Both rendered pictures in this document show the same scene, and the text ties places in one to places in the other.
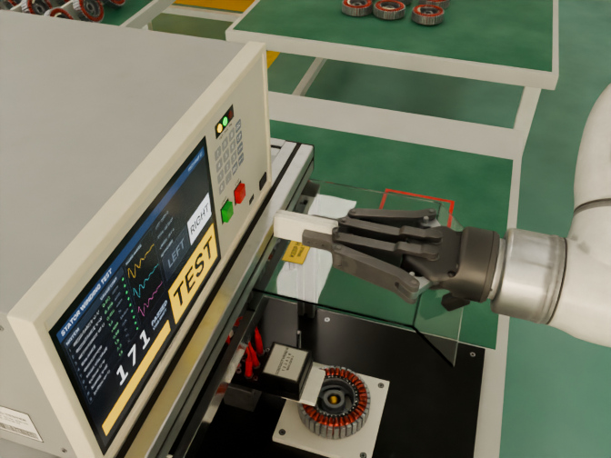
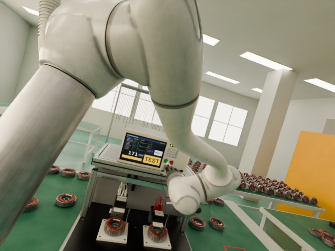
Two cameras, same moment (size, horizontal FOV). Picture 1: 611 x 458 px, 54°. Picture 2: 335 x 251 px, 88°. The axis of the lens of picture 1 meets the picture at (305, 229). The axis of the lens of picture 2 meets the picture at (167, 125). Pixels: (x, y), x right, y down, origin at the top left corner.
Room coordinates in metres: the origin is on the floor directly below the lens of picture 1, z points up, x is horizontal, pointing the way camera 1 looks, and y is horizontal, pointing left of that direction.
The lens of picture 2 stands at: (-0.03, -0.83, 1.46)
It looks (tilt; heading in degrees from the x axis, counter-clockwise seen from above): 3 degrees down; 62
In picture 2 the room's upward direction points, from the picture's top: 16 degrees clockwise
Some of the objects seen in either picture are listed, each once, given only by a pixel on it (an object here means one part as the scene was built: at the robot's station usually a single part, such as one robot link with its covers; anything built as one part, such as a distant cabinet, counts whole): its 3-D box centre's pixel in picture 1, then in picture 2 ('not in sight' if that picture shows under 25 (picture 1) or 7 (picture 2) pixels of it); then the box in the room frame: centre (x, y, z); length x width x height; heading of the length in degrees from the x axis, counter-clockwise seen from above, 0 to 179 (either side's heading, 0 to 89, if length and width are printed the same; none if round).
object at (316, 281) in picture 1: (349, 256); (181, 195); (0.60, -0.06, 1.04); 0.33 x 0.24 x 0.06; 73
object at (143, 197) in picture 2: not in sight; (141, 188); (0.48, 0.24, 0.92); 0.66 x 0.01 x 0.30; 163
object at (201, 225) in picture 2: not in sight; (197, 223); (0.90, 0.05, 0.77); 0.11 x 0.11 x 0.04
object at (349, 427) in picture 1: (334, 401); (157, 232); (0.52, -0.04, 0.80); 0.11 x 0.11 x 0.04
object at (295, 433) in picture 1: (333, 410); (156, 236); (0.52, -0.04, 0.78); 0.15 x 0.15 x 0.01; 73
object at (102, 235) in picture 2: not in sight; (113, 230); (0.29, 0.03, 0.78); 0.15 x 0.15 x 0.01; 73
